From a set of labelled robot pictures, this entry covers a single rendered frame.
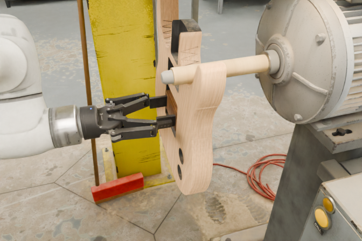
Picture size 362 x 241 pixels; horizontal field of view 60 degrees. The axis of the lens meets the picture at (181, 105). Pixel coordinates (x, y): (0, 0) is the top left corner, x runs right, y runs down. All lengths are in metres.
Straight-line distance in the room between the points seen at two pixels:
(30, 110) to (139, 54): 0.89
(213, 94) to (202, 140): 0.13
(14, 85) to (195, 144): 0.36
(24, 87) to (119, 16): 0.81
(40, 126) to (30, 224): 1.35
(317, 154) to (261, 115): 1.74
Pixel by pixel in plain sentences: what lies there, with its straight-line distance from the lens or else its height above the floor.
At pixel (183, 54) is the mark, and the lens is 0.62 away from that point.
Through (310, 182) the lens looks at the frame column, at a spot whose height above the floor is 0.87.
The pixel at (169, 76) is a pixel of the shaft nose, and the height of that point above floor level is 1.26.
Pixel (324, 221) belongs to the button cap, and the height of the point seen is 1.07.
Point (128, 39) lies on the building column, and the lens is 1.47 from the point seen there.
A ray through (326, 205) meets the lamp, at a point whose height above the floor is 1.11.
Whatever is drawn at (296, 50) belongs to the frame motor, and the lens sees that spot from 0.59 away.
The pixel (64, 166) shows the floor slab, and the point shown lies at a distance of 2.24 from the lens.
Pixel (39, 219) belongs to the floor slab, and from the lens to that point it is 2.01.
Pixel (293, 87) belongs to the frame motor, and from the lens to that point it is 0.61.
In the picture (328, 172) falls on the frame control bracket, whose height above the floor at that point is 1.04.
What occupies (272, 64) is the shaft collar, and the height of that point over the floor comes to 1.26.
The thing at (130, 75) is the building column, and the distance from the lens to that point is 1.55.
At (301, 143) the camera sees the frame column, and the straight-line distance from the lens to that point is 0.91.
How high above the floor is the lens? 1.53
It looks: 36 degrees down
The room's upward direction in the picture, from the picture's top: straight up
